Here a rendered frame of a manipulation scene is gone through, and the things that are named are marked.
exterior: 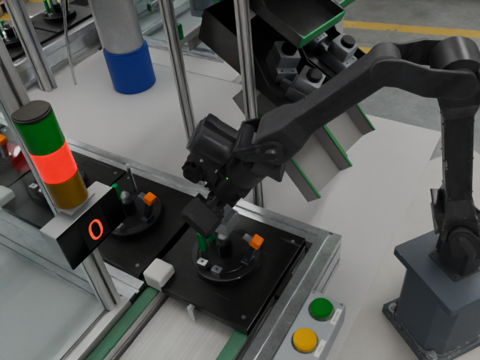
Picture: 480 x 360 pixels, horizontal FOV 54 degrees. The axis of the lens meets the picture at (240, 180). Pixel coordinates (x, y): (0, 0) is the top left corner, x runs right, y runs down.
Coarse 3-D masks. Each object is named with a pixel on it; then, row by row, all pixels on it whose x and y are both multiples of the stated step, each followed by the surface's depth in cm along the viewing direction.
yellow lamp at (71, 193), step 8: (72, 176) 66; (80, 176) 68; (48, 184) 65; (56, 184) 65; (64, 184) 65; (72, 184) 66; (80, 184) 67; (56, 192) 66; (64, 192) 66; (72, 192) 67; (80, 192) 68; (56, 200) 67; (64, 200) 67; (72, 200) 67; (80, 200) 68; (64, 208) 68
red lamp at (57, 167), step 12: (36, 156) 62; (48, 156) 62; (60, 156) 63; (72, 156) 65; (36, 168) 64; (48, 168) 63; (60, 168) 63; (72, 168) 65; (48, 180) 64; (60, 180) 64
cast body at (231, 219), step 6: (210, 198) 84; (228, 204) 85; (228, 210) 86; (234, 210) 87; (228, 216) 86; (234, 216) 86; (222, 222) 85; (228, 222) 85; (234, 222) 87; (222, 228) 85; (228, 228) 85; (228, 234) 86
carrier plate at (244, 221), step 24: (240, 216) 104; (192, 240) 100; (264, 240) 98; (288, 240) 98; (192, 264) 95; (264, 264) 94; (288, 264) 93; (168, 288) 91; (192, 288) 91; (216, 288) 90; (240, 288) 90; (264, 288) 89; (216, 312) 86; (240, 312) 86
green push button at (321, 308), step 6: (318, 300) 86; (324, 300) 86; (312, 306) 85; (318, 306) 85; (324, 306) 85; (330, 306) 85; (312, 312) 85; (318, 312) 84; (324, 312) 84; (330, 312) 84; (318, 318) 84; (324, 318) 84
